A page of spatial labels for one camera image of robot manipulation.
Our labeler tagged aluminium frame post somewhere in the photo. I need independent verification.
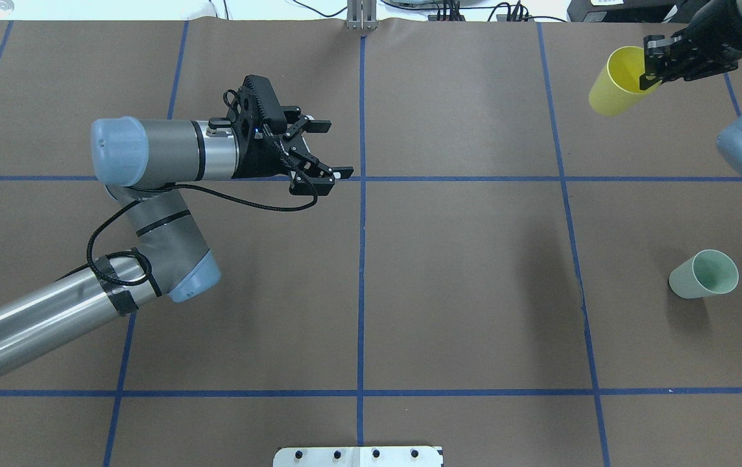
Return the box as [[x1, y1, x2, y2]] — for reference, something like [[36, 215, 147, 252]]
[[345, 0, 379, 32]]

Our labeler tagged white pedestal column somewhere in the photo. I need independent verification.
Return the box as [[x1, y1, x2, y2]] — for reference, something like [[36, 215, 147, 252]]
[[272, 446, 444, 466]]

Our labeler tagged black box with label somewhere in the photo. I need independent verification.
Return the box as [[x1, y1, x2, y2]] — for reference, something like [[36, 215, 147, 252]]
[[567, 1, 679, 23]]

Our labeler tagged green plastic cup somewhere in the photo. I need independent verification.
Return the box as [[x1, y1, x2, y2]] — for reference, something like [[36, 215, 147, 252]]
[[668, 249, 739, 300]]

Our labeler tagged yellow plastic cup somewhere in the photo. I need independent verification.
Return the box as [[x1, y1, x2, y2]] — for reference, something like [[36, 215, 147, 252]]
[[588, 45, 659, 117]]

